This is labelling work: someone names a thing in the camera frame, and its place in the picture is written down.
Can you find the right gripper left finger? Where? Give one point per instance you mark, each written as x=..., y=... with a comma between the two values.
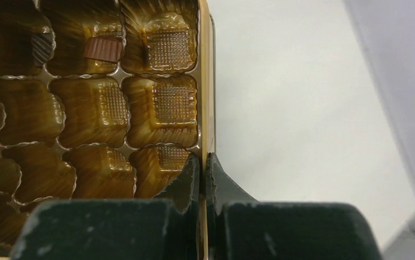
x=164, y=227

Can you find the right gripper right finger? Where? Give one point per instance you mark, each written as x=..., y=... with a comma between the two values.
x=240, y=227

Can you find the gold chocolate box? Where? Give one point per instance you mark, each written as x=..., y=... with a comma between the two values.
x=79, y=128

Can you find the brown ridged chocolate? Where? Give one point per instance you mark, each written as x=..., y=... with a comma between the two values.
x=103, y=49

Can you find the dark striped chocolate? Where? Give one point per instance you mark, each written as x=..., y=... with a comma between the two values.
x=41, y=48

